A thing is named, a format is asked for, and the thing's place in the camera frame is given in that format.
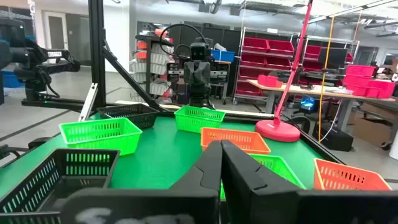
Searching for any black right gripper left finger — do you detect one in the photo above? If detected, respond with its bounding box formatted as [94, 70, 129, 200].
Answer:
[60, 139, 223, 224]

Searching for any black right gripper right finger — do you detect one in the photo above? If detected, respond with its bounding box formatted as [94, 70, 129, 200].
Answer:
[221, 139, 398, 224]

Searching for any green plastic basket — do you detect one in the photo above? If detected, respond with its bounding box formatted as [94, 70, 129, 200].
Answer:
[220, 153, 307, 200]
[174, 105, 226, 135]
[58, 117, 144, 157]

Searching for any orange plastic basket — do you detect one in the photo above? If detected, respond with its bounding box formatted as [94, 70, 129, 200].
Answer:
[200, 127, 272, 156]
[313, 158, 392, 191]

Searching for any black plastic basket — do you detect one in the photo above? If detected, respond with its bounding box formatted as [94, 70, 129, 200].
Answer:
[0, 148, 121, 224]
[97, 103, 160, 130]

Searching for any black workbench cabinet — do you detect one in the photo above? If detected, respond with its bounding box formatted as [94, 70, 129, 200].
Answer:
[210, 60, 233, 105]

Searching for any blue storage bin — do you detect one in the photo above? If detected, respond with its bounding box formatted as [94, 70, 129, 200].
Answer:
[0, 70, 25, 89]
[211, 49, 236, 63]

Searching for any rack of small parts bins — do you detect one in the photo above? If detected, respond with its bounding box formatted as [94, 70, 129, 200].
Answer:
[129, 28, 175, 105]

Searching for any red storage bin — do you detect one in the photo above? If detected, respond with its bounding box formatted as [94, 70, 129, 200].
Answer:
[302, 59, 325, 73]
[240, 52, 268, 68]
[238, 66, 266, 82]
[265, 55, 294, 71]
[243, 37, 270, 54]
[267, 39, 295, 57]
[304, 44, 323, 60]
[236, 80, 264, 97]

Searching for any pink storage bin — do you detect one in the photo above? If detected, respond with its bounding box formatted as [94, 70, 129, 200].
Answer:
[343, 75, 371, 88]
[345, 64, 377, 78]
[368, 80, 396, 99]
[257, 74, 284, 89]

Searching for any red desk lamp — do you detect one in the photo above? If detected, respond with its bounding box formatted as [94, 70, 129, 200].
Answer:
[254, 0, 314, 143]

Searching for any black office chair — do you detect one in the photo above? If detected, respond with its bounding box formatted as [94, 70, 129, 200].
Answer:
[289, 108, 312, 133]

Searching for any black floor box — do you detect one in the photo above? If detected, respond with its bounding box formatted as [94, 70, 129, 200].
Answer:
[312, 124, 354, 152]

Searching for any blue-lit computer case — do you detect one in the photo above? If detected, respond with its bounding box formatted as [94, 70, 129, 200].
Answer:
[299, 96, 318, 111]

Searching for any wooden work table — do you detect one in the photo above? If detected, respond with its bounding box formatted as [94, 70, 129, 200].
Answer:
[246, 78, 398, 132]

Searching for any black computer monitor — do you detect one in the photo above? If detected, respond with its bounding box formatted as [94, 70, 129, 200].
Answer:
[317, 47, 349, 70]

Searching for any cardboard box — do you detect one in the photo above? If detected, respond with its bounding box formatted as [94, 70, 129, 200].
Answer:
[352, 116, 396, 147]

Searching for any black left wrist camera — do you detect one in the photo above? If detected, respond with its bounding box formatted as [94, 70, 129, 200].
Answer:
[188, 41, 213, 62]

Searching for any metal wire shelf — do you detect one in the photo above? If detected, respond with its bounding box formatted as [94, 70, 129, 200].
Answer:
[232, 27, 300, 106]
[297, 35, 361, 82]

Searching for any black diagonal frame strut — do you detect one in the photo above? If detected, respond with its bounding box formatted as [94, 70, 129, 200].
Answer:
[101, 46, 167, 112]

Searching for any black vertical frame post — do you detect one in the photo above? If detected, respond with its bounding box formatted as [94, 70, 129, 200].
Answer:
[88, 0, 107, 110]

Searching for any silver metal bracket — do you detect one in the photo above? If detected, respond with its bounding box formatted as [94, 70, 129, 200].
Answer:
[78, 82, 99, 123]

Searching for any thin white cable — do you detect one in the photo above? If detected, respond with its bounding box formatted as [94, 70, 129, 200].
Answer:
[322, 101, 341, 141]

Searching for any yellow cable with connector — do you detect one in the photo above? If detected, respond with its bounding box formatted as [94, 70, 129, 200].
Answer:
[317, 15, 336, 144]

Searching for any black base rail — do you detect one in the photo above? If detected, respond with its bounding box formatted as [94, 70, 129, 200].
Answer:
[21, 98, 94, 113]

